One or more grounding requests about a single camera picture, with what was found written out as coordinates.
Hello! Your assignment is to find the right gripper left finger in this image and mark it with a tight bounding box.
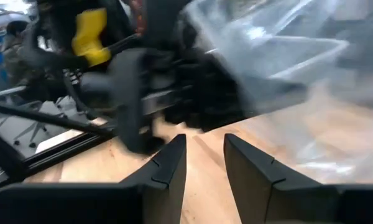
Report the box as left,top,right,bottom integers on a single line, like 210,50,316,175
0,133,188,224

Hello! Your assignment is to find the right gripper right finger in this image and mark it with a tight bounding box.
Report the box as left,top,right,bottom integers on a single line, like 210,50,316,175
223,133,373,224

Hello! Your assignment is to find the clear plastic bag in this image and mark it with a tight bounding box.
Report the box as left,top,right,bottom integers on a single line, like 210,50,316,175
182,0,373,186

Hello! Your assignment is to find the office chair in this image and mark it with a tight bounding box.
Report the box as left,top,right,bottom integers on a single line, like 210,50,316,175
0,101,69,149

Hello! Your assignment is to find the person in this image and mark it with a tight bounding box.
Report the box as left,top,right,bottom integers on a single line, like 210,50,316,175
0,20,38,86

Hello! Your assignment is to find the yellow cable plug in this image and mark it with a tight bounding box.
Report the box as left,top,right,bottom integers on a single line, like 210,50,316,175
70,8,112,67

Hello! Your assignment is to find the black aluminium table frame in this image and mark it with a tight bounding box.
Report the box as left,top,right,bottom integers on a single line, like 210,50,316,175
0,98,121,192

